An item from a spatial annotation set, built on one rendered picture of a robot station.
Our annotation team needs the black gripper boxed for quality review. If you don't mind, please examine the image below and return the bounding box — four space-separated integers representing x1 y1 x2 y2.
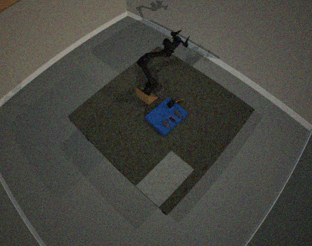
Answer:
170 30 190 48

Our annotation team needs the blue flat deck plate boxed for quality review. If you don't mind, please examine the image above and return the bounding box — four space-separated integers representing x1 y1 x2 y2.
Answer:
145 97 188 136

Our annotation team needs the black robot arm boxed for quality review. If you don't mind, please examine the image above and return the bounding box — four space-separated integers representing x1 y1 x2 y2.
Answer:
137 35 181 95

